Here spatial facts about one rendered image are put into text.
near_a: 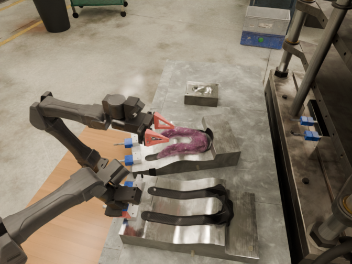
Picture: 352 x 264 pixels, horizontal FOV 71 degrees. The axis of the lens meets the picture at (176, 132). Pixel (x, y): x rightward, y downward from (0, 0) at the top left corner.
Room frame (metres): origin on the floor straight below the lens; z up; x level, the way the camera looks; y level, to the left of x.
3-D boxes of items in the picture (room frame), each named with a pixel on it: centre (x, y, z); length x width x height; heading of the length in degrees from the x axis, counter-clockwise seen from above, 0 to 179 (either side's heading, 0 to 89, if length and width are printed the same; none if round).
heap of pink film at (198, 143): (0.80, -0.03, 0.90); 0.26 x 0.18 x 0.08; 99
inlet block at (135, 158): (0.71, 0.23, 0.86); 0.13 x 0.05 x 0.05; 99
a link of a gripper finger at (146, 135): (0.56, 0.06, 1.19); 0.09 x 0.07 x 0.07; 74
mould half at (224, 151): (0.81, -0.03, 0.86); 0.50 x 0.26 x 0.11; 99
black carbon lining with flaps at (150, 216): (0.46, -0.05, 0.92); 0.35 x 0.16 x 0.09; 82
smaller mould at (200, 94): (1.24, -0.16, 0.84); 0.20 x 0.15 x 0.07; 82
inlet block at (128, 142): (0.82, 0.25, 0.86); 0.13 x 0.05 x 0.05; 99
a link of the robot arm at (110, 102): (0.62, 0.22, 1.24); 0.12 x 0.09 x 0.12; 74
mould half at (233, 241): (0.44, -0.06, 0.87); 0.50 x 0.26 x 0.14; 82
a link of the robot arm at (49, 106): (0.66, 0.38, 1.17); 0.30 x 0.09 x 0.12; 74
